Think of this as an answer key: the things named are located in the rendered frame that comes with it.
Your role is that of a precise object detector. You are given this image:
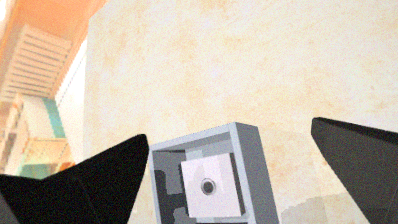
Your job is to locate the white square plate with hole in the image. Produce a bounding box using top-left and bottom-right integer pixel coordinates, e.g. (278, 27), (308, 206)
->
(181, 153), (246, 218)

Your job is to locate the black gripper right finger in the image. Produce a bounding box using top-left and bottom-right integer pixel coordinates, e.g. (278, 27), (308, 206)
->
(311, 117), (398, 224)

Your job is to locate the grey open box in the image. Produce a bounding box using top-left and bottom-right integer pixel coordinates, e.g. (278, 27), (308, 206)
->
(148, 122), (280, 224)

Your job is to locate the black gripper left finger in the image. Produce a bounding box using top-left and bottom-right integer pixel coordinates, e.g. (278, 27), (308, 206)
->
(0, 134), (150, 224)

